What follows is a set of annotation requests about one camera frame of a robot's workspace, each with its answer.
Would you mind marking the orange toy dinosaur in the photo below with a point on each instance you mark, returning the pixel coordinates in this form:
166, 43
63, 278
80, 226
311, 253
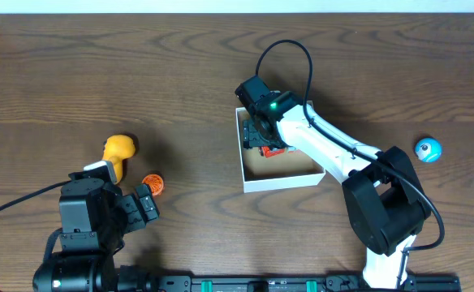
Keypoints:
117, 149

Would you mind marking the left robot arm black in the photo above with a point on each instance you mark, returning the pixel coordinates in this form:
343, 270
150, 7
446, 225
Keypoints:
77, 266

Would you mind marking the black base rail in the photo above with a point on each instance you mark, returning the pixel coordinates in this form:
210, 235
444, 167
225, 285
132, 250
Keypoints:
285, 284

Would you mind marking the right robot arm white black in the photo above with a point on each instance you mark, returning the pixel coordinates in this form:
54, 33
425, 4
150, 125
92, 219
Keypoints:
385, 202

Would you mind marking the blue white ball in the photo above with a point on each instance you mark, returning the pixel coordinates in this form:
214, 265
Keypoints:
428, 150

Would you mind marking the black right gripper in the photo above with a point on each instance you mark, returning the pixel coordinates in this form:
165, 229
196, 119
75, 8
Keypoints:
252, 135

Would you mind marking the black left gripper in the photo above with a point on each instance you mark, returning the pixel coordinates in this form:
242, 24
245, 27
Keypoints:
131, 209

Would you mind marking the white cardboard box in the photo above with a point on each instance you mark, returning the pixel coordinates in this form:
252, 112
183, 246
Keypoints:
290, 169

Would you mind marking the red toy car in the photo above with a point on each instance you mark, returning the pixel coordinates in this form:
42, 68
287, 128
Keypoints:
268, 152

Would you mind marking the orange turbine wheel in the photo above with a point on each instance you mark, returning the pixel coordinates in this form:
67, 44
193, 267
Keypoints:
155, 182

